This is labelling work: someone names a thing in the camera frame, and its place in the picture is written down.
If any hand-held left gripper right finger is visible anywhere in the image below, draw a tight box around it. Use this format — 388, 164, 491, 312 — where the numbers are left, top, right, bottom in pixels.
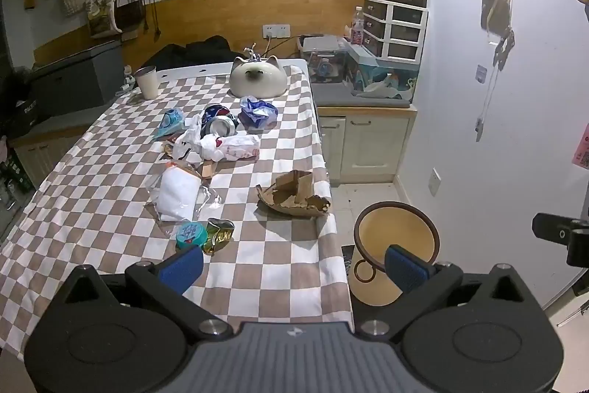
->
354, 246, 531, 340

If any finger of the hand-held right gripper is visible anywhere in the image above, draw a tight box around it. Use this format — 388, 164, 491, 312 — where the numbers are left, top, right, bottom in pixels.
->
532, 213, 589, 267

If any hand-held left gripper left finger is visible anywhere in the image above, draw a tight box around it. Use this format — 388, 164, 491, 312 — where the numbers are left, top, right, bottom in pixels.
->
59, 245, 233, 341

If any teal round lid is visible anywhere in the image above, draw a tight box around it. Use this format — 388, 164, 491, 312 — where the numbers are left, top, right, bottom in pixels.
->
176, 222, 208, 250

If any beige bin with brown rim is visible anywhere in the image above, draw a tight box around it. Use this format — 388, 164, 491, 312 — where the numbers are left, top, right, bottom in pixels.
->
349, 201, 440, 306

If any white clear plastic packet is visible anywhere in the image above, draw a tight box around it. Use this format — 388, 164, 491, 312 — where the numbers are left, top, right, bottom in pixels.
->
146, 165, 222, 223

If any white plastic bag red print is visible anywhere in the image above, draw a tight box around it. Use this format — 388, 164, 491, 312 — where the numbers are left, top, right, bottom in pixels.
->
172, 117, 261, 161

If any torn brown cardboard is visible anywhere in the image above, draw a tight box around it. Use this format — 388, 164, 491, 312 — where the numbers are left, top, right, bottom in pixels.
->
256, 169, 332, 219

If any crushed blue soda can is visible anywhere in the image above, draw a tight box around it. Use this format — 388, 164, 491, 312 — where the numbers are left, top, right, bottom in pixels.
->
202, 103, 240, 137

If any crushed gold can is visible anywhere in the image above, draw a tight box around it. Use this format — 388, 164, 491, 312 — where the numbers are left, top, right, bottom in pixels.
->
202, 218, 235, 256

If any pink paper sheet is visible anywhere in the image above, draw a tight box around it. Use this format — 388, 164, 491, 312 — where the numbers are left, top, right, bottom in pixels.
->
572, 137, 589, 170

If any cream cabinet with wooden top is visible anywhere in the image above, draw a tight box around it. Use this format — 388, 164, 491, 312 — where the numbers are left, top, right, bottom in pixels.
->
317, 105, 417, 186

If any crumpled blue white wrapper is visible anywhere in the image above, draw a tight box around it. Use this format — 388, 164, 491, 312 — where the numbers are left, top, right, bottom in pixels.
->
239, 97, 279, 129

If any white paper cup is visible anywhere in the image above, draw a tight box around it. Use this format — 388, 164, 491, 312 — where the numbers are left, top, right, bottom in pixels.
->
134, 66, 159, 100

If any glass tank with teal items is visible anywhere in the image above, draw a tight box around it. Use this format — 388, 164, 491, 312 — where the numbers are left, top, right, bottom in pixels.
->
347, 44, 419, 101

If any cat-shaped ceramic basin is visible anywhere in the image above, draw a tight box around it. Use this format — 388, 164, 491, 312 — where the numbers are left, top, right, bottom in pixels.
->
229, 44, 287, 98

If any grey storage box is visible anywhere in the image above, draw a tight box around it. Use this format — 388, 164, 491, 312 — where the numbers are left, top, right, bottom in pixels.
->
30, 38, 125, 117

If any black cloth heap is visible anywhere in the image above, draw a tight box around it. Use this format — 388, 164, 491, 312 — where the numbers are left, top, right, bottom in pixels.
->
142, 36, 240, 71

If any clear plastic box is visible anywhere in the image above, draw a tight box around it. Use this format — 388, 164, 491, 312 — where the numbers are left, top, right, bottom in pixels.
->
301, 36, 350, 84

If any black bag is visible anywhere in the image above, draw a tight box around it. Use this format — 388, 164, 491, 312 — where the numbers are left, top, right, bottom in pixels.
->
0, 66, 38, 136

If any white drawer unit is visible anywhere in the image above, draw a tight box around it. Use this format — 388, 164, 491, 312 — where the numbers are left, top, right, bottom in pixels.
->
363, 0, 428, 64

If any clear bottle with red label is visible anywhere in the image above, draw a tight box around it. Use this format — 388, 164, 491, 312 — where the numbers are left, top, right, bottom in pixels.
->
351, 6, 365, 46

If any hanging cord with pendant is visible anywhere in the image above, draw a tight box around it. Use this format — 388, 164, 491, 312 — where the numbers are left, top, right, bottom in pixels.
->
474, 25, 516, 143

